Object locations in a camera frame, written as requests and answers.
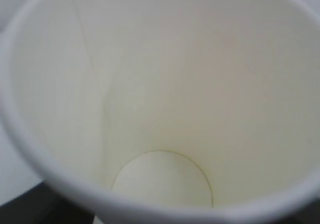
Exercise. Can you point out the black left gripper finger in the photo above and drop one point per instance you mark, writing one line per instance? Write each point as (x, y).
(39, 204)

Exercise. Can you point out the white paper coffee cup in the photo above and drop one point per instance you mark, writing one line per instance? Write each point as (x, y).
(167, 111)

